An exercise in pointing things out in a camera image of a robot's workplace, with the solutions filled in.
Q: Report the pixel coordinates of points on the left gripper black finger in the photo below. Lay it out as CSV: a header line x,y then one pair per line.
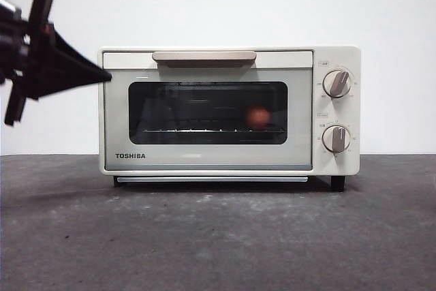
x,y
71,54
58,73

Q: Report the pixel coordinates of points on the brown egg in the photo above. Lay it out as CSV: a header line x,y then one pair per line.
x,y
257,117

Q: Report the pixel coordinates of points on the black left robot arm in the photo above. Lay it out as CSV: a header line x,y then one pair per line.
x,y
7,42

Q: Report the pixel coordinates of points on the black oven foot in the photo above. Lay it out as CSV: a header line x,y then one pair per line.
x,y
116,182
337,183

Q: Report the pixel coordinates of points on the silver crumb tray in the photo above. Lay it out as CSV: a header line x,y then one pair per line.
x,y
204,179

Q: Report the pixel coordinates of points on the cream Toshiba toaster oven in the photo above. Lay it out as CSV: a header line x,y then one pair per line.
x,y
318,114

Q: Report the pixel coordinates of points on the cream temperature knob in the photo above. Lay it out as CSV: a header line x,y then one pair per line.
x,y
336,84

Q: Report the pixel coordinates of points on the cream timer knob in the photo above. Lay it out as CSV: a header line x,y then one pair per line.
x,y
336,138

